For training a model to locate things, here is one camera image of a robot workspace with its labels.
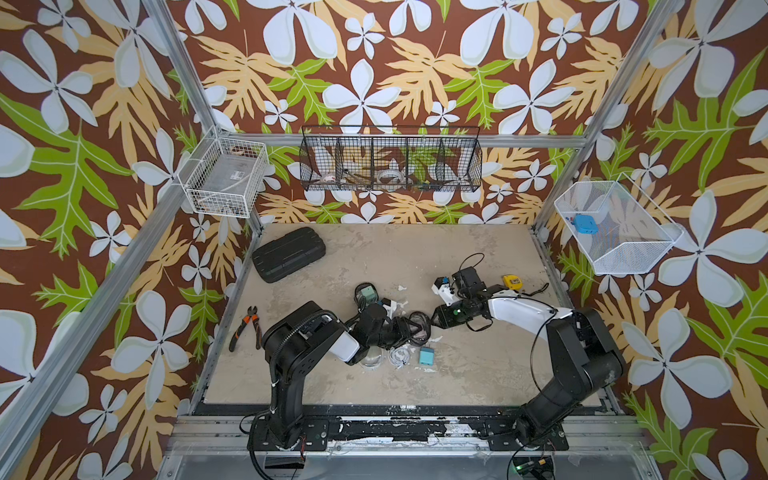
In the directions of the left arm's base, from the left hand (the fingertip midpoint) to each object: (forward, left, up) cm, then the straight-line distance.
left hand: (422, 327), depth 89 cm
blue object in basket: (+23, -48, +22) cm, 57 cm away
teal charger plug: (-8, -1, -3) cm, 8 cm away
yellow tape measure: (+18, -33, -2) cm, 37 cm away
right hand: (+3, -4, -1) cm, 5 cm away
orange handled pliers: (+5, +54, -4) cm, 55 cm away
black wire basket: (+48, +15, +27) cm, 57 cm away
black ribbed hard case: (+26, +51, 0) cm, 57 cm away
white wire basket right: (+19, -54, +24) cm, 62 cm away
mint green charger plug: (+13, +16, -2) cm, 21 cm away
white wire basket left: (+34, +59, +30) cm, 74 cm away
